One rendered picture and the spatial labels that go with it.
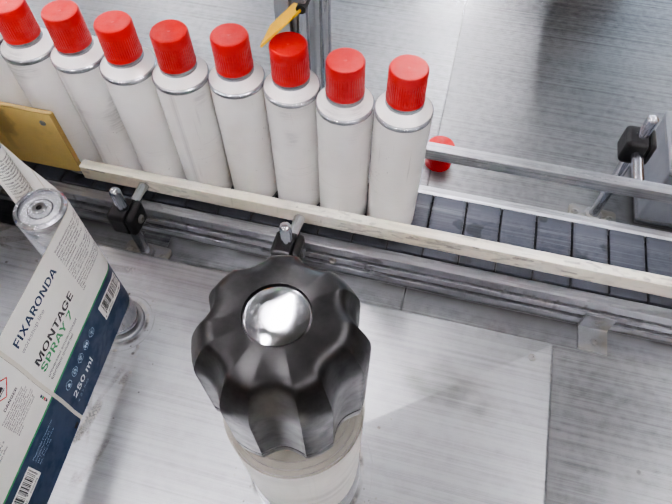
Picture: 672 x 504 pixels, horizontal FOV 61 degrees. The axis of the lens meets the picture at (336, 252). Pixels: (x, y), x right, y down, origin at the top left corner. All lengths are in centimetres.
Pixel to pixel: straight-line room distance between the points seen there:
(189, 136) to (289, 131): 10
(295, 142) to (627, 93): 54
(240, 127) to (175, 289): 18
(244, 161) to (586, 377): 41
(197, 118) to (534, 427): 42
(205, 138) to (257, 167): 6
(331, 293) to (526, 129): 61
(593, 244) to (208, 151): 42
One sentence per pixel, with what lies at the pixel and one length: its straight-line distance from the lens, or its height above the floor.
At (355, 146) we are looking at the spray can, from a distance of 53.
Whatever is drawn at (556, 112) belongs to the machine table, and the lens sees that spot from 87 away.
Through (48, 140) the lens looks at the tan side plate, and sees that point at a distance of 69.
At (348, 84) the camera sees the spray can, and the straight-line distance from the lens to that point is 49.
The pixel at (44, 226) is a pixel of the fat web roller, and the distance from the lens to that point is 45.
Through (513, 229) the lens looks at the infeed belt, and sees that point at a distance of 66.
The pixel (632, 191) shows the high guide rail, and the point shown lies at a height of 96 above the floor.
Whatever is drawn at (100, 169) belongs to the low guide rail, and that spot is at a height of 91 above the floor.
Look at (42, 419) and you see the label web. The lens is 48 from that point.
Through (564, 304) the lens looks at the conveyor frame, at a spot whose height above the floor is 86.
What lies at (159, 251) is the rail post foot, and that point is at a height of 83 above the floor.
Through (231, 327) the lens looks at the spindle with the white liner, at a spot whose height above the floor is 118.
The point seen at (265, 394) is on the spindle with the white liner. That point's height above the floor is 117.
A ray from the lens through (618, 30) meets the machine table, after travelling 105.
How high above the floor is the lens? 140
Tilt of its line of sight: 58 degrees down
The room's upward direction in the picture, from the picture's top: straight up
